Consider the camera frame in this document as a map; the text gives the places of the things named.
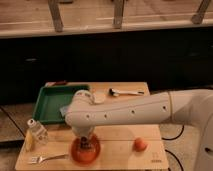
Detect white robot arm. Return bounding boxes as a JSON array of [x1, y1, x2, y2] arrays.
[[65, 89, 213, 171]]

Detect red bowl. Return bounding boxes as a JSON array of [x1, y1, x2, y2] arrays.
[[70, 134, 101, 165]]

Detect green plastic tray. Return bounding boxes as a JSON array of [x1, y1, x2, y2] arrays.
[[32, 84, 90, 125]]

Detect dark grapes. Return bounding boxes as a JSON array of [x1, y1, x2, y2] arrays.
[[80, 137, 92, 149]]

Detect white handled brush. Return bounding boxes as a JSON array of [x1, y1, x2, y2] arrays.
[[109, 88, 144, 97]]

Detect orange fruit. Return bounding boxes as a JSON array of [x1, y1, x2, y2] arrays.
[[133, 138, 148, 152]]

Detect silver fork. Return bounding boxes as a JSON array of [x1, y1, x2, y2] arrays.
[[27, 154, 69, 164]]

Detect wooden chair leg middle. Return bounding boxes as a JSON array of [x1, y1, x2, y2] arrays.
[[113, 0, 125, 29]]

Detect yellow banana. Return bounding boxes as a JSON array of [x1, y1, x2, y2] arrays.
[[25, 131, 34, 151]]

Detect wooden chair leg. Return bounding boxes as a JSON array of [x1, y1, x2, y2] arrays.
[[48, 0, 63, 32], [113, 0, 125, 29], [191, 0, 211, 24]]

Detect wooden chair leg left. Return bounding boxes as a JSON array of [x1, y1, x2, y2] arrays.
[[48, 0, 63, 32]]

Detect black cable right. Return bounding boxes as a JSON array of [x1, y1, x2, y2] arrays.
[[161, 123, 185, 171]]

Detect clear plastic bottle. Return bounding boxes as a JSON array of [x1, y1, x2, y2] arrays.
[[27, 119, 48, 145]]

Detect wooden chair leg right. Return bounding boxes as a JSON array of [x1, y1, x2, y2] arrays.
[[191, 0, 211, 24]]

